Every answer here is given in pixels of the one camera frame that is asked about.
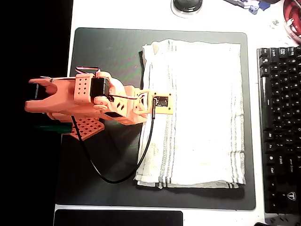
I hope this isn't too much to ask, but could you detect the black desk mat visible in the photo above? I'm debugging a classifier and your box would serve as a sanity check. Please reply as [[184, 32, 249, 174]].
[[55, 27, 256, 211]]

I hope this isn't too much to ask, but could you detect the white purple clutter item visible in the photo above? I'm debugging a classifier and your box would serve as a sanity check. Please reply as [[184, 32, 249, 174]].
[[223, 0, 250, 9]]

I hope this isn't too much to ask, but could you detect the red bowl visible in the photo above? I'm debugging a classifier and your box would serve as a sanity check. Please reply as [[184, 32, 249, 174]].
[[283, 0, 301, 45]]

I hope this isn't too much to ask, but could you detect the black keyboard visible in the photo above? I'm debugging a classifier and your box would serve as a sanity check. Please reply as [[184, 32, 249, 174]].
[[256, 46, 301, 215]]

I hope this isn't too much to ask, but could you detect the orange camera mount with board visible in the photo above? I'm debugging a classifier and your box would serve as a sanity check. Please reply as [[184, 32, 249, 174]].
[[135, 89, 177, 115]]

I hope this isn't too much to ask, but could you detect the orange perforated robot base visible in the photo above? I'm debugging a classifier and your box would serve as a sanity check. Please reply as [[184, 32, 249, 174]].
[[69, 116, 105, 141]]

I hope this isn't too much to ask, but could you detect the round black device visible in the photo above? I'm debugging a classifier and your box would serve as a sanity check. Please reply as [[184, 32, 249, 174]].
[[171, 0, 203, 18]]

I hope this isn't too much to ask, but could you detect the white striped towel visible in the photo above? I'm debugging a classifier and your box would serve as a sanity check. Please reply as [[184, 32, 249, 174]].
[[134, 39, 247, 190]]

